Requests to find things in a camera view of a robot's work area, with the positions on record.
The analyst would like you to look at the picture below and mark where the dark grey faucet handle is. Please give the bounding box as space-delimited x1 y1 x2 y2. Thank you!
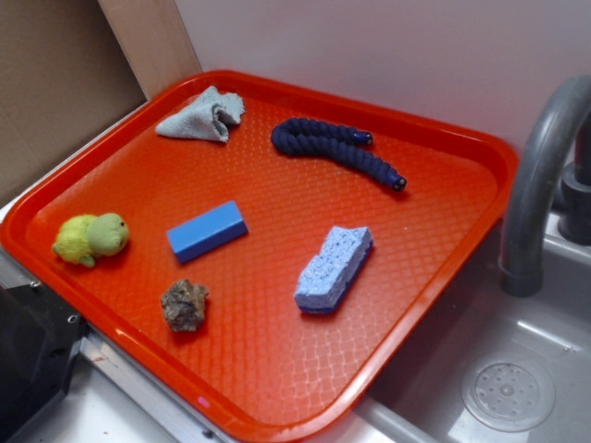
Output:
559 115 590 245

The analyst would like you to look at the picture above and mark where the grey toy faucet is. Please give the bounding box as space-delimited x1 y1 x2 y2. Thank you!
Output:
499 75 590 297

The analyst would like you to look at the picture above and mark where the blue sponge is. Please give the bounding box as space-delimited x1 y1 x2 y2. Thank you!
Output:
294 226 374 315

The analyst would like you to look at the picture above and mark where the green plush turtle toy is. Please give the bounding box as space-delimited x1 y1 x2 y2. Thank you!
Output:
52 213 129 269

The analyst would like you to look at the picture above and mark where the light blue folded cloth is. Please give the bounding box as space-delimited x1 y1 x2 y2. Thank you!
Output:
155 86 246 143

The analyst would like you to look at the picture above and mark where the dark blue braided rope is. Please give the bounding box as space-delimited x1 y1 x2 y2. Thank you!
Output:
270 116 409 193

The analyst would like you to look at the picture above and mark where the brown rock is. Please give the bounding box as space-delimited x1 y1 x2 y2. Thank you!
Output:
161 279 210 332

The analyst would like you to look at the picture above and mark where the grey toy sink basin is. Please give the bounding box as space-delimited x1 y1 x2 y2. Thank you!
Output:
356 217 590 442

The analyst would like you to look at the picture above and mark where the orange plastic tray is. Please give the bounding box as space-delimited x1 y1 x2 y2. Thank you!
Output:
1 71 518 442

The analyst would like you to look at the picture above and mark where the brown cardboard panel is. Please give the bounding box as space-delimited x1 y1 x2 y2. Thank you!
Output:
1 1 145 204

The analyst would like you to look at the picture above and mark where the sink drain strainer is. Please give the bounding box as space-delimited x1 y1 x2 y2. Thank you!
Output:
461 353 555 433

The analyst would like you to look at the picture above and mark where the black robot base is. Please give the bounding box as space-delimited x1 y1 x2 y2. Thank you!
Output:
1 281 86 442

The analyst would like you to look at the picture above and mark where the wooden board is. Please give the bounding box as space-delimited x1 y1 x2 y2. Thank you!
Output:
99 0 202 100

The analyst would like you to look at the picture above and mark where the blue rectangular block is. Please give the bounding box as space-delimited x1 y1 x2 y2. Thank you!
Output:
167 201 248 264

